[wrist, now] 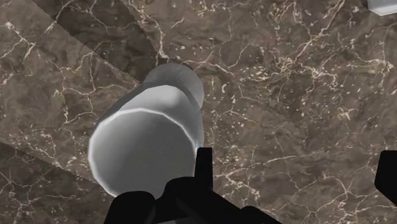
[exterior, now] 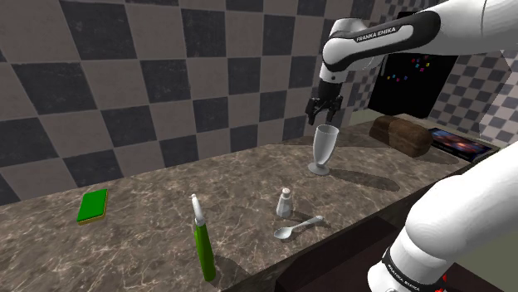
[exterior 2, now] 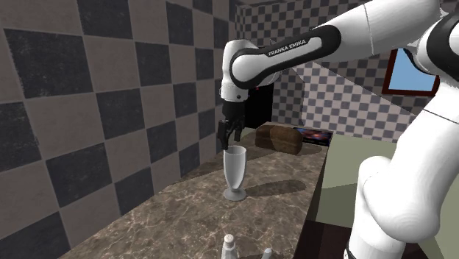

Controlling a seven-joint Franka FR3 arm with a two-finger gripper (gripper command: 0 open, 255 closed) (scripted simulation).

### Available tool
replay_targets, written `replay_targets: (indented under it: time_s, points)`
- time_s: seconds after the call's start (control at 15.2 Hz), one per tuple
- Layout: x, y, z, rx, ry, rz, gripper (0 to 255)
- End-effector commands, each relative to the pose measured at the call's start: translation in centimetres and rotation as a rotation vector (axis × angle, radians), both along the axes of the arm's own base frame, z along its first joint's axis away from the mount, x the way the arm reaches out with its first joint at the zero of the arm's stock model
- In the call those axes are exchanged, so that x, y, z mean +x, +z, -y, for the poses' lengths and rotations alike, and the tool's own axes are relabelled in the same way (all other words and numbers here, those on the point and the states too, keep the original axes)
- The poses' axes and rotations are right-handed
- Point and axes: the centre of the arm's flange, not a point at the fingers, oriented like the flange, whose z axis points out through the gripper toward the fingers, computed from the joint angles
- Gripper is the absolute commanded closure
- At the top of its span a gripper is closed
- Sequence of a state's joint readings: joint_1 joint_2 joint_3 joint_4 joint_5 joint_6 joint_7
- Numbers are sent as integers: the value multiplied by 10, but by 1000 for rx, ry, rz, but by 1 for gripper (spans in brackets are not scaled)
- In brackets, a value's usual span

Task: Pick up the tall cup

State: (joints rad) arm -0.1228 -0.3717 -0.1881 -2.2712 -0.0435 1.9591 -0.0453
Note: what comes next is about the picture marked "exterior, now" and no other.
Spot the black refrigerator with magnets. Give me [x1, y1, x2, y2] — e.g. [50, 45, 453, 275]
[366, 11, 459, 120]

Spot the green yellow sponge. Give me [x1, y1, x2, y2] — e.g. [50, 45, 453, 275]
[76, 187, 110, 226]

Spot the grey salt shaker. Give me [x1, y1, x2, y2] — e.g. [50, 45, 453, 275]
[276, 187, 294, 218]

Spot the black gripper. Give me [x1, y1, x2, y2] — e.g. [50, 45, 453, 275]
[305, 79, 345, 126]

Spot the green handled kitchen tool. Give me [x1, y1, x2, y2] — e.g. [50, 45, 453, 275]
[190, 193, 217, 283]

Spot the brown bread loaf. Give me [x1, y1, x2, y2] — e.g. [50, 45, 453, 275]
[369, 114, 433, 158]

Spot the grey metal spoon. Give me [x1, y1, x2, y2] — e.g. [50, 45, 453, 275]
[273, 215, 325, 241]

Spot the dark tablet with picture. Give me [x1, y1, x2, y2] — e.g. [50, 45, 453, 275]
[428, 127, 494, 163]

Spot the grey footed glass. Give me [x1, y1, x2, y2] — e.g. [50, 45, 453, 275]
[307, 124, 340, 177]

